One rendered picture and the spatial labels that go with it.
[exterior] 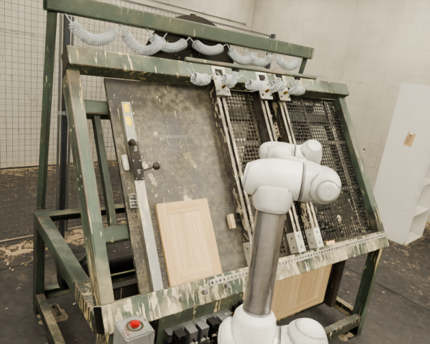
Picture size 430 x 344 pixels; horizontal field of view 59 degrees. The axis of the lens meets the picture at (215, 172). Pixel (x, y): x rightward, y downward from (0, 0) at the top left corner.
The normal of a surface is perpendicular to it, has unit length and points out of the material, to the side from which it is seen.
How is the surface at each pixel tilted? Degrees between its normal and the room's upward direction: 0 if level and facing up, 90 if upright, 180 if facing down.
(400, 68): 90
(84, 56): 56
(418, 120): 90
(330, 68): 90
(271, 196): 89
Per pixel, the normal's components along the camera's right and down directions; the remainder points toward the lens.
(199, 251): 0.55, -0.29
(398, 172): -0.74, 0.08
